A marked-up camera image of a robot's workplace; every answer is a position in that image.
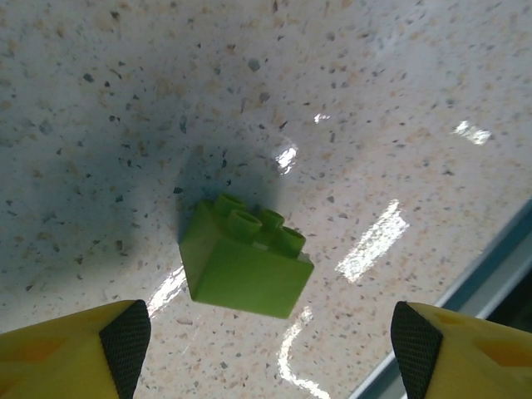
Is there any blue and aluminium table frame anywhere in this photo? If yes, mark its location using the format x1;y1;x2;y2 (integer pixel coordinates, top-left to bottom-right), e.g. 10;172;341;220
352;203;532;399

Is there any small green lego brick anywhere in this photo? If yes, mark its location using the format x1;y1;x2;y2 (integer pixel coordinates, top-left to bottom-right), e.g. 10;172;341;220
178;193;314;320

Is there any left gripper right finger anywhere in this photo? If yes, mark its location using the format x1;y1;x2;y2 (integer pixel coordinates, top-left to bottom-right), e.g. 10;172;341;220
392;301;532;399

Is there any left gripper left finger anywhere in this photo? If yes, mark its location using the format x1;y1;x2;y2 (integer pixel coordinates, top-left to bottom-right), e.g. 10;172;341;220
0;299;151;399

